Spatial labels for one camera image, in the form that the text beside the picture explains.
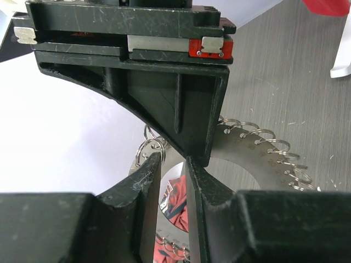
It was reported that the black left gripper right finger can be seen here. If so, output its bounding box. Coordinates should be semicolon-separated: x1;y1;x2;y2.
186;158;350;262

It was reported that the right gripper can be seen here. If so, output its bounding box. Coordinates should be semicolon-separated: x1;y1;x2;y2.
14;1;236;166

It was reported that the white rack foot bar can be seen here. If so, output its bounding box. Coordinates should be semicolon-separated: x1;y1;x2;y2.
330;14;351;78

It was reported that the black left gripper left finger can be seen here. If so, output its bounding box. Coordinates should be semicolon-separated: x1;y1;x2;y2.
1;153;161;262

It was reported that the red cloth on hanger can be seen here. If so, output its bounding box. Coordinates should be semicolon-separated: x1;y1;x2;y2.
302;0;350;17

